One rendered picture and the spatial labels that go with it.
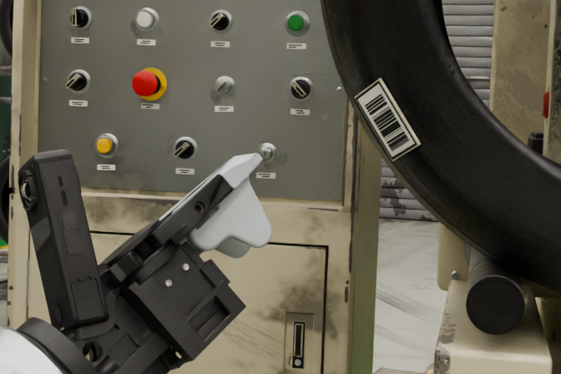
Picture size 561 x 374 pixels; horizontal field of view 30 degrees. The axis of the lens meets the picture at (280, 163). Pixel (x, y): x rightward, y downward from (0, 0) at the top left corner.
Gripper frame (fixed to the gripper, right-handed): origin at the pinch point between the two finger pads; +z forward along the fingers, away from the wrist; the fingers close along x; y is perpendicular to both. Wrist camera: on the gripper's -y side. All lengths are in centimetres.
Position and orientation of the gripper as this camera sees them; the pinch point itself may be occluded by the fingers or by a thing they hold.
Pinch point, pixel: (240, 159)
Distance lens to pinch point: 74.9
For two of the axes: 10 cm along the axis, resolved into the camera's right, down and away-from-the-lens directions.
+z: 6.3, -5.8, 5.1
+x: 4.4, -2.8, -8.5
